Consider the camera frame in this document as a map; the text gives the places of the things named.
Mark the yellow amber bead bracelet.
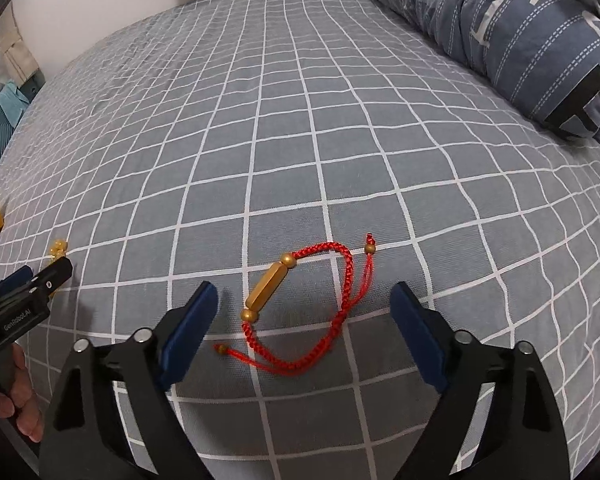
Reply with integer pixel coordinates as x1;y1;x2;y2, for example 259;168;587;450
47;238;69;298

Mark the person's left hand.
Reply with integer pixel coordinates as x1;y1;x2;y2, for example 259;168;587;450
0;344;44;443

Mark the teal storage box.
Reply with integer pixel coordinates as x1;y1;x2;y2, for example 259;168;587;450
0;80;31;172

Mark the side beige curtain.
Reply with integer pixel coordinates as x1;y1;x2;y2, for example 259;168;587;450
0;2;40;88

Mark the grey grid bed sheet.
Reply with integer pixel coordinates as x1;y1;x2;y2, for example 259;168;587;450
0;0;600;479

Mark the blue folded quilt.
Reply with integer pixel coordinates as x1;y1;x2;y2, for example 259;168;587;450
378;0;600;144

